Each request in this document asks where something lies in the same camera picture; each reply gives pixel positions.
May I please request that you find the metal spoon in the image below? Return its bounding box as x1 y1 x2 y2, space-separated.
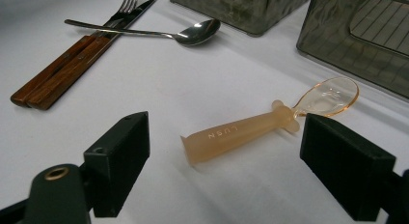
64 18 222 47

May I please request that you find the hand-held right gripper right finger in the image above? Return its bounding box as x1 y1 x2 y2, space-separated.
299 112 397 222

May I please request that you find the fork with wooden handle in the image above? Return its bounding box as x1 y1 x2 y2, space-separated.
10 0 140 108

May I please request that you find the translucent orange baby spoon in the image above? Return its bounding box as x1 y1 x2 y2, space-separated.
180 76 360 167

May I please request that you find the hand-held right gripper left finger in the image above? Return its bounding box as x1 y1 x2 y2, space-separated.
82 111 151 218

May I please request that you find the smoky transparent plastic bin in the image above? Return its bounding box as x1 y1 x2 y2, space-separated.
167 0 314 38
296 0 409 101

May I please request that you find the knife with wooden handle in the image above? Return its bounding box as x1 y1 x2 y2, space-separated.
26 0 157 111

